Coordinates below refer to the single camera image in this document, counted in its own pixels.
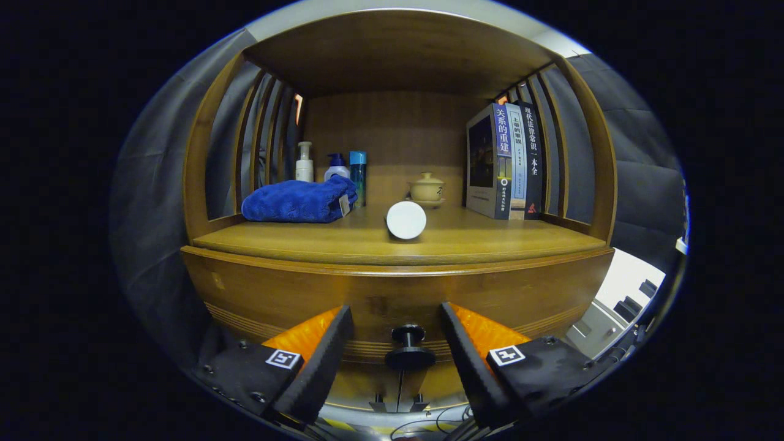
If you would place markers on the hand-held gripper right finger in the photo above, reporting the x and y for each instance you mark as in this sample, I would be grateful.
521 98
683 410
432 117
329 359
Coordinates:
474 367

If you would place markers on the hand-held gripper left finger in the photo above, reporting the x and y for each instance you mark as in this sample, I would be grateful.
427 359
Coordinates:
318 373

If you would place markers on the wooden drawer with black knob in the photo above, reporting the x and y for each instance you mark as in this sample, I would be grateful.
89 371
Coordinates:
392 288

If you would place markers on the white facial cleanser tube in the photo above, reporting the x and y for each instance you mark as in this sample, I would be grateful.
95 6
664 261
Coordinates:
406 220

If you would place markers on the wooden cabinet door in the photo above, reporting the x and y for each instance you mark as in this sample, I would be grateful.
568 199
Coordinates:
361 383
438 386

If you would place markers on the wooden countertop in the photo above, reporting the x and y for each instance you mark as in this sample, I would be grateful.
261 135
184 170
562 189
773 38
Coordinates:
490 239

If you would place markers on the wooden cabinet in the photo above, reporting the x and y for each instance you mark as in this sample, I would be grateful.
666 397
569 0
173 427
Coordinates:
392 122

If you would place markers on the beige saucer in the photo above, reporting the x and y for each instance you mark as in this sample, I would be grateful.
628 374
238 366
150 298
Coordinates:
432 203

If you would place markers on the white box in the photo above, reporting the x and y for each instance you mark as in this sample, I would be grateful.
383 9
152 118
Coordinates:
625 275

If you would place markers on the blue folded towel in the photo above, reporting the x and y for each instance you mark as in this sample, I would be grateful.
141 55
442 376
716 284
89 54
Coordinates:
294 199

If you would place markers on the beige lidded teacup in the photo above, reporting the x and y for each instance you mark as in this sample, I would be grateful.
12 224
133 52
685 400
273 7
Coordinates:
427 188

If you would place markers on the small black block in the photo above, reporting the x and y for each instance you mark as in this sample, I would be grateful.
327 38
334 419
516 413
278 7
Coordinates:
648 288

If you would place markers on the teal bottle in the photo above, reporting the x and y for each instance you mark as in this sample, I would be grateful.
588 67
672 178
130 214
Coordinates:
358 177

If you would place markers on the white bottle with blue cap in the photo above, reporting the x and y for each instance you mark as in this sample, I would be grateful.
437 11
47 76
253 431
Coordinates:
335 171

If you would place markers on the white pump bottle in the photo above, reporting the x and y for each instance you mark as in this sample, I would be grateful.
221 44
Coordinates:
304 168

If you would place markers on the pale-spined book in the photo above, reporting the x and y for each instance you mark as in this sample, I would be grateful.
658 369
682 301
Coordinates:
517 165

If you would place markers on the blue-spined book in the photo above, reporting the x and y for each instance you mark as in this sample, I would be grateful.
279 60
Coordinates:
484 159

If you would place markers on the black-spined book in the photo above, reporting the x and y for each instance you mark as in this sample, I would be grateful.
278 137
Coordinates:
534 165

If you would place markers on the white shelf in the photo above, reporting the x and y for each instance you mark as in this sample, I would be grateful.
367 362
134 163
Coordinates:
680 245

